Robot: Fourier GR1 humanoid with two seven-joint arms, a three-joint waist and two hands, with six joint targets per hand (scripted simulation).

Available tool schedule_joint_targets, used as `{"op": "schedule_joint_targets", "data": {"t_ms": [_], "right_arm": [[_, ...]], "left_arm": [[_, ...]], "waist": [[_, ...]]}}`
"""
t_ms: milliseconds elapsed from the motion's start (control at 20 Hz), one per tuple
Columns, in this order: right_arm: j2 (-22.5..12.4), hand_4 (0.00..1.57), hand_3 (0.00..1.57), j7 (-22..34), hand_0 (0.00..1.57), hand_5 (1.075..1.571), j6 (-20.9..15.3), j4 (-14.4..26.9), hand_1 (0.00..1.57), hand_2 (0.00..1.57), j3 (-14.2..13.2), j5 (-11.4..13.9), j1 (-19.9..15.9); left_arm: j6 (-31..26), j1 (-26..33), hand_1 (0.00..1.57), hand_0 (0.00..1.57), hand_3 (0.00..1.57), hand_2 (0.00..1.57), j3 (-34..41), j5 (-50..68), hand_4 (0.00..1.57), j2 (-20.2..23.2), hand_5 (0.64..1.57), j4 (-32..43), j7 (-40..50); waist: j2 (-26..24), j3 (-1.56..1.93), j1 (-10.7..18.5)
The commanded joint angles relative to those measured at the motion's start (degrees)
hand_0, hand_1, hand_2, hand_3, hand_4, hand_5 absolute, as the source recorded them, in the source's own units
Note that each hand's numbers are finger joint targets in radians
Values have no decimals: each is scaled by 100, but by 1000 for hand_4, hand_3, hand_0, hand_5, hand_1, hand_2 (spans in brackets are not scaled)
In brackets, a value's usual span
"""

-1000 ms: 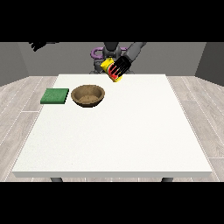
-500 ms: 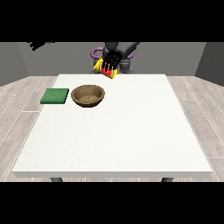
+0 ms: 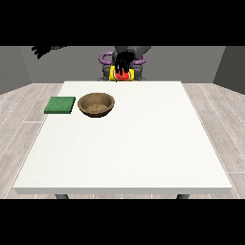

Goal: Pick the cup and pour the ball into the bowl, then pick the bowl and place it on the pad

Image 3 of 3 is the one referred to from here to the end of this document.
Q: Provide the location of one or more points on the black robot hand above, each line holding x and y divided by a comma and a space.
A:
42, 50
123, 60

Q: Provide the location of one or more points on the yellow cup with melon print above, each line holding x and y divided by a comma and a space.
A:
111, 74

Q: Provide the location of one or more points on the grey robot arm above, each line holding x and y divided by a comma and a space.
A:
138, 50
59, 47

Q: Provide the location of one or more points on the brown wooden bowl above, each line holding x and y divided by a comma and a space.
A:
95, 105

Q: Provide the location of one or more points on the green square pad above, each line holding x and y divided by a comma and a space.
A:
59, 105

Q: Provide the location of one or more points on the dark table leg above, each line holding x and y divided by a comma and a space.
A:
62, 196
183, 196

